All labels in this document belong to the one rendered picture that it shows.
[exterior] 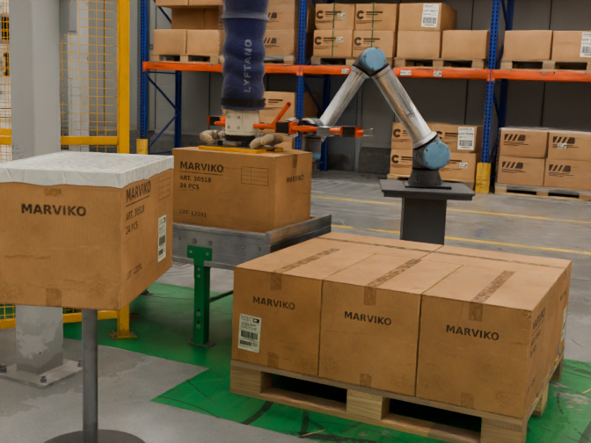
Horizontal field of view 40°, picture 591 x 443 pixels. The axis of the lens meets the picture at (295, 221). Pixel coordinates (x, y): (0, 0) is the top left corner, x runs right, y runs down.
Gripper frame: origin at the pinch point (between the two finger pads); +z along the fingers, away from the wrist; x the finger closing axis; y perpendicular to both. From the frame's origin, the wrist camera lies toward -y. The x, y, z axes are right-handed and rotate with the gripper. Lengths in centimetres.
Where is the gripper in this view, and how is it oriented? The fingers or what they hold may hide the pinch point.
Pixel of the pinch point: (290, 127)
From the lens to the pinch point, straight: 402.3
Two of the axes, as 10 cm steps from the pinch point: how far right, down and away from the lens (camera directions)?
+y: -8.9, -1.2, 4.3
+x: 0.6, -9.9, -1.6
